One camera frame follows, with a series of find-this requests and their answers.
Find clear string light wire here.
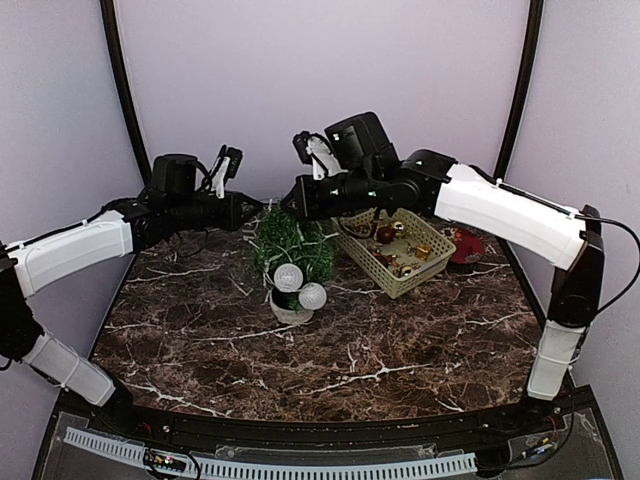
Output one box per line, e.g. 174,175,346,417
242,209,346,311

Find small green christmas tree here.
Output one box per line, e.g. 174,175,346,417
250,204,337,326

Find white woven light ball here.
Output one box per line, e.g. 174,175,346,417
273,263,304,293
298,282,327,310

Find gold gift box ornament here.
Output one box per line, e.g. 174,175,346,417
415,244,432,260

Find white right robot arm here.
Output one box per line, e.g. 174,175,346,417
280,149,604,401

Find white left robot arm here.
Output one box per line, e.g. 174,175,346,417
1,192,262,409

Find pale green perforated basket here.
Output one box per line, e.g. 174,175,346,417
327,209,456,299

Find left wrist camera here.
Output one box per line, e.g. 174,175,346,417
149,144,245,201

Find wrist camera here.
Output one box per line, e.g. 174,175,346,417
149,144,245,201
291,112,401,181

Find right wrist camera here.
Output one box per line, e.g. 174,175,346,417
291,112,401,181

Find left black frame post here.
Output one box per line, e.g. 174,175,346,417
99,0,152,201

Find white slotted cable duct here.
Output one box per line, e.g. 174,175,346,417
63,427,478,479

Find black front table rail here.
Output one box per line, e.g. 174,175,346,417
92,404,542,452

